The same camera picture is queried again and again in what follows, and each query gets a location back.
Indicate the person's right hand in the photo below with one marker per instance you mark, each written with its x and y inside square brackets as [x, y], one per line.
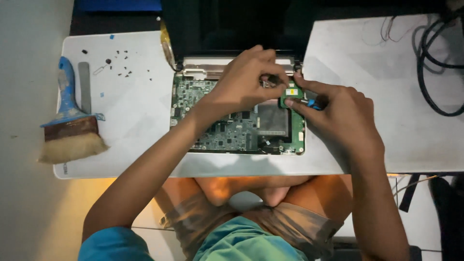
[348, 123]

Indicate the person's left hand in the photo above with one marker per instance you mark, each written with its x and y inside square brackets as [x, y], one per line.
[239, 87]

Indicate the small metal bracket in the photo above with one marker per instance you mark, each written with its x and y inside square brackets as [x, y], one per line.
[269, 81]

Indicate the green laptop motherboard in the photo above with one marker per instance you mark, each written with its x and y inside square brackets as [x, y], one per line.
[232, 134]

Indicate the small green circuit card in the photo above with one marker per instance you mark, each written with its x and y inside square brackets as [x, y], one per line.
[292, 92]

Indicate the dismantled laptop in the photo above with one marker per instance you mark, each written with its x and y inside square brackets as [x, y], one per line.
[217, 29]

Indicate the white plastic panel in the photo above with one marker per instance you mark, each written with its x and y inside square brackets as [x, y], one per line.
[391, 72]

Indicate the yellow tape strip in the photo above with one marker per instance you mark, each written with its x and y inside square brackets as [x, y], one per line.
[166, 45]

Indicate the person's legs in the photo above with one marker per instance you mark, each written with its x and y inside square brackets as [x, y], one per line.
[224, 188]

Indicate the group of small black screws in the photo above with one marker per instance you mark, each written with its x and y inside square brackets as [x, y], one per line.
[125, 67]

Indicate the person's brown shorts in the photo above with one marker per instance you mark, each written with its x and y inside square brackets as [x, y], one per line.
[286, 224]

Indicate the black bag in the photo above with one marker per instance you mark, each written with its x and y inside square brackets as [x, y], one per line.
[449, 217]

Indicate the thin metal eject pin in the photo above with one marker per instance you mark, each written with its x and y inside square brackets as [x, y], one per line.
[99, 69]

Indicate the blue flat object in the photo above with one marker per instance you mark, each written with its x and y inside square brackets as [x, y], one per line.
[118, 5]

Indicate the flat grey metal pry tool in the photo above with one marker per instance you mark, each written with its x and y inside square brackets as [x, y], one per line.
[84, 87]

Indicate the person's teal shirt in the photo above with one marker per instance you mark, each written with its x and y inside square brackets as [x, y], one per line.
[235, 243]

